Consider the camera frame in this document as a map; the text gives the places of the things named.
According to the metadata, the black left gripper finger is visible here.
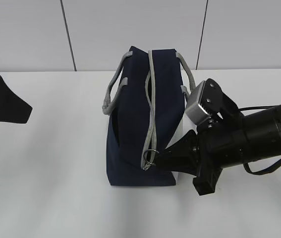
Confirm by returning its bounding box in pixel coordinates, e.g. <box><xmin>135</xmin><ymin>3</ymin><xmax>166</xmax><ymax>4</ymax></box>
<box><xmin>0</xmin><ymin>75</ymin><xmax>33</xmax><ymax>124</ymax></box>

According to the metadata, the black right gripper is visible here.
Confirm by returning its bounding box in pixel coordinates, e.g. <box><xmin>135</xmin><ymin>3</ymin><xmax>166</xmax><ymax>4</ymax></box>
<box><xmin>154</xmin><ymin>99</ymin><xmax>244</xmax><ymax>195</ymax></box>

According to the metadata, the navy and white lunch bag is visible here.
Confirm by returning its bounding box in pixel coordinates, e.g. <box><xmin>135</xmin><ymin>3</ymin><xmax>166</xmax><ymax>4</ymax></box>
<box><xmin>102</xmin><ymin>46</ymin><xmax>196</xmax><ymax>187</ymax></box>

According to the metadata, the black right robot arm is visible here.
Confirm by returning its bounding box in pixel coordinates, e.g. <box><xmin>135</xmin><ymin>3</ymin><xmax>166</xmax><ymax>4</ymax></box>
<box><xmin>154</xmin><ymin>105</ymin><xmax>281</xmax><ymax>195</ymax></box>

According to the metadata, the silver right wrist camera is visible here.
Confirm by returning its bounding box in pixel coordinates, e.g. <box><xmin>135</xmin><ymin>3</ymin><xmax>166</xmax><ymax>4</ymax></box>
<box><xmin>184</xmin><ymin>78</ymin><xmax>240</xmax><ymax>126</ymax></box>

